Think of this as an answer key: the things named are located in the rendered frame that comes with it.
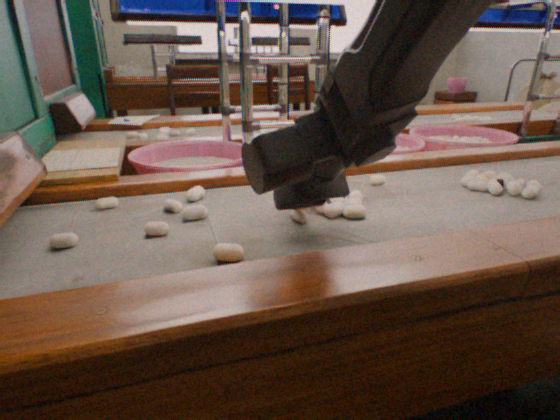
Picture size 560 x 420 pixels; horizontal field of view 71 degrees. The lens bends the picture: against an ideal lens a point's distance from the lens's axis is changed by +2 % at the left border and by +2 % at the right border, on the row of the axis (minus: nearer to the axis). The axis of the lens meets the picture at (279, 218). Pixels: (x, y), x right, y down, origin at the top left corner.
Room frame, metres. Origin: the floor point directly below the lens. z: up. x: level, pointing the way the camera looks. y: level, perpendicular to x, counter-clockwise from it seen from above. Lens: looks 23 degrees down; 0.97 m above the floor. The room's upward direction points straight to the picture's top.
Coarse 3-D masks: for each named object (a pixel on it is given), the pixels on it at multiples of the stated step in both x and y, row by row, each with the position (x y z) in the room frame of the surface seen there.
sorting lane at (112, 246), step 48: (240, 192) 0.66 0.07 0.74; (384, 192) 0.66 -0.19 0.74; (432, 192) 0.66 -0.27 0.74; (480, 192) 0.66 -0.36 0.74; (0, 240) 0.47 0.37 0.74; (48, 240) 0.47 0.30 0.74; (96, 240) 0.47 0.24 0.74; (144, 240) 0.47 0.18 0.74; (192, 240) 0.47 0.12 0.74; (240, 240) 0.47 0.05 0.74; (288, 240) 0.47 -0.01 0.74; (336, 240) 0.47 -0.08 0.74; (384, 240) 0.47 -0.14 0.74; (0, 288) 0.35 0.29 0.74; (48, 288) 0.35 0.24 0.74
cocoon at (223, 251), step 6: (216, 246) 0.41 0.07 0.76; (222, 246) 0.41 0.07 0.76; (228, 246) 0.41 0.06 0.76; (234, 246) 0.41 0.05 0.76; (240, 246) 0.41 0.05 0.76; (216, 252) 0.41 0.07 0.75; (222, 252) 0.40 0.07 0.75; (228, 252) 0.40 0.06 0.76; (234, 252) 0.40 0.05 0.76; (240, 252) 0.41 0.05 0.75; (216, 258) 0.41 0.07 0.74; (222, 258) 0.40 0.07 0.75; (228, 258) 0.40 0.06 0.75; (234, 258) 0.40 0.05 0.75
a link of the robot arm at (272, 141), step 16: (320, 112) 0.41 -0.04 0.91; (288, 128) 0.39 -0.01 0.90; (304, 128) 0.39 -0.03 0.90; (320, 128) 0.40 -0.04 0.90; (256, 144) 0.38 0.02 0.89; (272, 144) 0.37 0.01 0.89; (288, 144) 0.38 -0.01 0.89; (304, 144) 0.38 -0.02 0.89; (320, 144) 0.38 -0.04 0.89; (336, 144) 0.39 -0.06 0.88; (368, 144) 0.35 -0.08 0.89; (384, 144) 0.35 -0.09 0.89; (256, 160) 0.38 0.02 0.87; (272, 160) 0.36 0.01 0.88; (288, 160) 0.37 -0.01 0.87; (304, 160) 0.38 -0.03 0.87; (320, 160) 0.38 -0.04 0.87; (352, 160) 0.37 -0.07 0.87; (368, 160) 0.36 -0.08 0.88; (256, 176) 0.39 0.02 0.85; (272, 176) 0.38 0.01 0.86; (288, 176) 0.38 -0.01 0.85; (304, 176) 0.40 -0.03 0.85; (256, 192) 0.40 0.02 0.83
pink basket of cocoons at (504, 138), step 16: (416, 128) 1.16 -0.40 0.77; (432, 128) 1.19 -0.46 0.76; (448, 128) 1.20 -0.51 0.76; (464, 128) 1.18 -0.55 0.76; (480, 128) 1.16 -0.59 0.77; (432, 144) 1.00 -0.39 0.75; (448, 144) 0.97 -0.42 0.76; (464, 144) 0.95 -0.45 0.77; (480, 144) 0.94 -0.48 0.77; (496, 144) 0.94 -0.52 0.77; (512, 144) 0.98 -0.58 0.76
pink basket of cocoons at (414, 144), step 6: (396, 138) 1.07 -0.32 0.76; (402, 138) 1.06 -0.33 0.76; (408, 138) 1.04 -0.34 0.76; (414, 138) 1.02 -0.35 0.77; (396, 144) 1.06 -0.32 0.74; (402, 144) 1.05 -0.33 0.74; (408, 144) 1.03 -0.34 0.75; (414, 144) 1.00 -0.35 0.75; (420, 144) 0.97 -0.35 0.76; (396, 150) 0.86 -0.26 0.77; (402, 150) 0.86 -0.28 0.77; (408, 150) 0.87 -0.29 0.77; (414, 150) 0.88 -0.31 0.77
